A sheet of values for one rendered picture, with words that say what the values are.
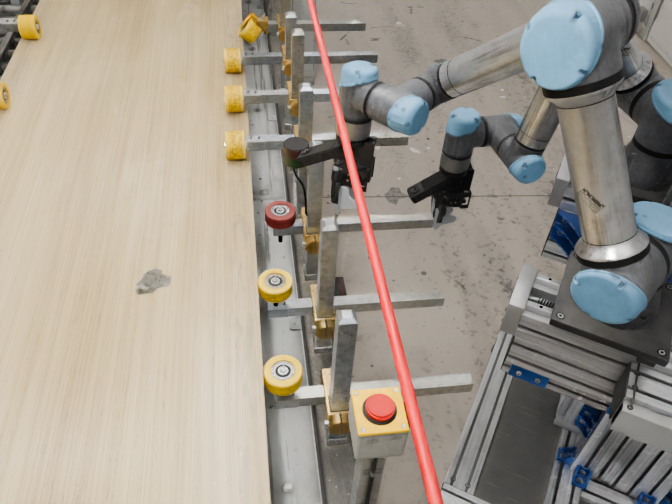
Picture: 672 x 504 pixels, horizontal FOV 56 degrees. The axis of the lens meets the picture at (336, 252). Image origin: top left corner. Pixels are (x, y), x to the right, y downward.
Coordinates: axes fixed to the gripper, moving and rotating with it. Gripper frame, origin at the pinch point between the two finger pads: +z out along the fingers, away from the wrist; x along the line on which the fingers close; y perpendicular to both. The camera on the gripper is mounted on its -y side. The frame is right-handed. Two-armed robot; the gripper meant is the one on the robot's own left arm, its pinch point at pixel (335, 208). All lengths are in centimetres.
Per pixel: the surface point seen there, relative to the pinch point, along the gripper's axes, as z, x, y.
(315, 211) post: 6.6, 6.1, -6.4
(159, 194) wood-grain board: 11, 5, -49
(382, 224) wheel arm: 14.8, 18.3, 9.2
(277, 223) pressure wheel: 11.9, 4.6, -15.8
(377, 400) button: -16, -64, 22
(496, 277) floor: 92, 105, 52
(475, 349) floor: 96, 63, 48
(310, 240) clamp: 14.6, 4.3, -6.7
